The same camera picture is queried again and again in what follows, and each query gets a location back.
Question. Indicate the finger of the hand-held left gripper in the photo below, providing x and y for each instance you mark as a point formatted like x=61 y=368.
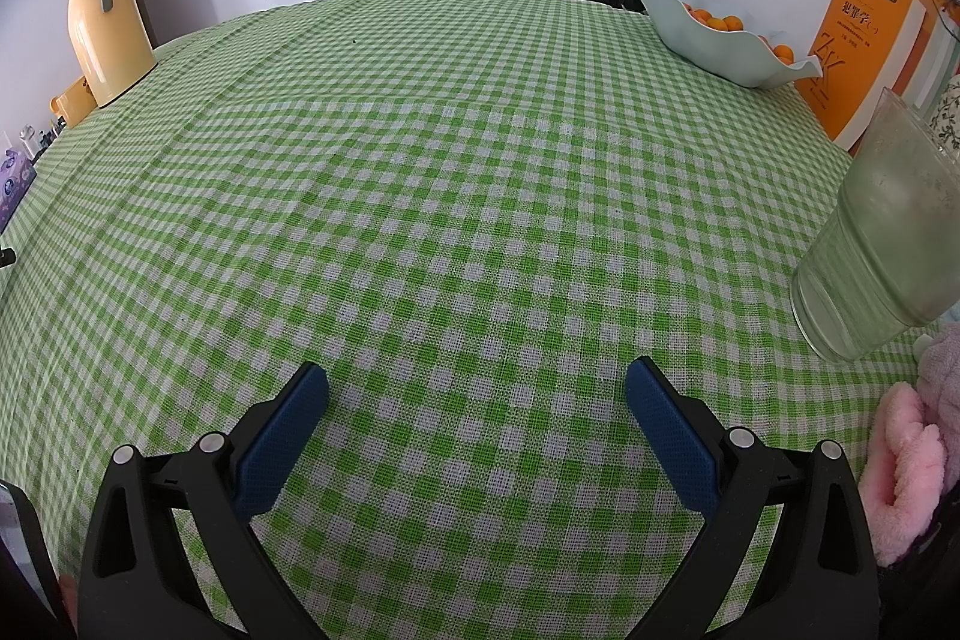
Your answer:
x=7 y=257

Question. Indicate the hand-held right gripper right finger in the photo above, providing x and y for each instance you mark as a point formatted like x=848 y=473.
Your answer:
x=675 y=445

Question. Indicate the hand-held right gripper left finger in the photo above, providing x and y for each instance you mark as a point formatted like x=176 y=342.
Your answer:
x=281 y=437

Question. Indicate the person's right forearm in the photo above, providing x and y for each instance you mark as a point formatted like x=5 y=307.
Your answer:
x=904 y=445

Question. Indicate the person's left hand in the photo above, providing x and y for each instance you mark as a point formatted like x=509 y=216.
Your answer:
x=69 y=614

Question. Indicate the purple tissue pack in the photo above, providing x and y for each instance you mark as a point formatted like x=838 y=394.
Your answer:
x=15 y=186

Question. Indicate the yellow ceramic cup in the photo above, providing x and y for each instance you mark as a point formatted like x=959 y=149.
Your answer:
x=75 y=104

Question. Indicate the yellow thermos jug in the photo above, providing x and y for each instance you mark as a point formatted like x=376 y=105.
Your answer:
x=105 y=40

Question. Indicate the clear glass cup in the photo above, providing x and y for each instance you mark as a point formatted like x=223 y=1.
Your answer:
x=870 y=250

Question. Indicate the grey pink fluffy cloth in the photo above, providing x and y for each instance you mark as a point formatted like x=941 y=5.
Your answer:
x=943 y=366

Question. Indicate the black smartphone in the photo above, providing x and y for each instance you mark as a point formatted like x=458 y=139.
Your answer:
x=26 y=572

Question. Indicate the green checked tablecloth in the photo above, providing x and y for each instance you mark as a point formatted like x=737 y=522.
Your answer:
x=465 y=197

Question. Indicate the pale green fruit bowl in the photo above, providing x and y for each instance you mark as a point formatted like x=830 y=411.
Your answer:
x=705 y=48

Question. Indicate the orange textbook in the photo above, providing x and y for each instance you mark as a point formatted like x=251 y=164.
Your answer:
x=847 y=55
x=930 y=10

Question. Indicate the pile of oranges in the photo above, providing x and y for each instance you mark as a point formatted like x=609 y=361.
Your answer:
x=724 y=21

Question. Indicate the floral print ceramic jar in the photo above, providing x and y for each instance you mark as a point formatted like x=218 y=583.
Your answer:
x=949 y=115

